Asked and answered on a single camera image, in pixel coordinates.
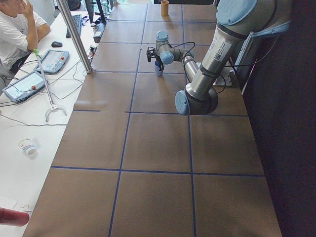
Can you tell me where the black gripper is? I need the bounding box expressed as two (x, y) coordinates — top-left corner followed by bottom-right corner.
(146, 47), (163, 71)

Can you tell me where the light blue plastic cup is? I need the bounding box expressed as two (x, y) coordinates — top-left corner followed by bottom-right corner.
(155, 61), (163, 77)

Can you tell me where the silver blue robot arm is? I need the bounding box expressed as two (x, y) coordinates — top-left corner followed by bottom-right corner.
(146, 0), (293, 116)

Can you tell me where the brown wooden cup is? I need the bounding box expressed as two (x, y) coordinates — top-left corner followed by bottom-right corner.
(160, 0), (169, 17)

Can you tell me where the white paper cup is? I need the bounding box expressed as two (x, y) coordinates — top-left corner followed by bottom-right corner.
(18, 138), (38, 156)

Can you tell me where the black keyboard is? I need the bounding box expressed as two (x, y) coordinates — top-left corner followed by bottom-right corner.
(66, 14), (82, 39)

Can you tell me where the far teach pendant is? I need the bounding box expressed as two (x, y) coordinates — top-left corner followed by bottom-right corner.
(34, 49), (70, 75)

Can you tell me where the teach pendant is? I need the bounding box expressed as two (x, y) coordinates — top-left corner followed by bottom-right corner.
(34, 49), (70, 75)
(2, 71), (45, 102)

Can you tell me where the black computer mouse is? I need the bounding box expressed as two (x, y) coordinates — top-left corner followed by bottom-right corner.
(51, 41), (63, 48)

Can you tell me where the grabber reach tool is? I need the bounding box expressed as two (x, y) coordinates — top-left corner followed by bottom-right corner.
(33, 49), (67, 122)

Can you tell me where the near teach pendant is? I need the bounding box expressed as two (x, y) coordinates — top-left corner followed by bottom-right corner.
(2, 71), (45, 102)

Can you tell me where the person in white shirt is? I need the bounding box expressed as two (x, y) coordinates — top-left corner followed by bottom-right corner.
(0, 0), (50, 73)

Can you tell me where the red cylinder object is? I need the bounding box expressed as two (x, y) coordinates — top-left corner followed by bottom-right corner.
(0, 207), (30, 227)

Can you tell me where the aluminium frame post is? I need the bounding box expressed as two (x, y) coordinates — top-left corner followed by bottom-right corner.
(57, 0), (92, 74)

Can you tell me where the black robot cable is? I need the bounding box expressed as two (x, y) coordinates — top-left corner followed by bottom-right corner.
(170, 34), (282, 94)

